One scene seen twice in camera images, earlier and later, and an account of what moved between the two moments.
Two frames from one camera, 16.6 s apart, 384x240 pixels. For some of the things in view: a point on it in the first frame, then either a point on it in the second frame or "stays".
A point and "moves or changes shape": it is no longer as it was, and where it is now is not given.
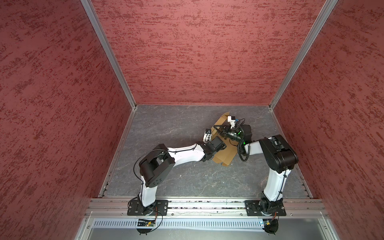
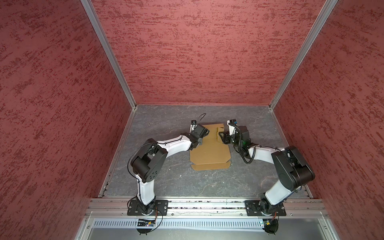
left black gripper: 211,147 -> 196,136
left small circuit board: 141,223 stays
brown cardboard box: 225,155 moves or changes shape
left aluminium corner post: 111,50 stays
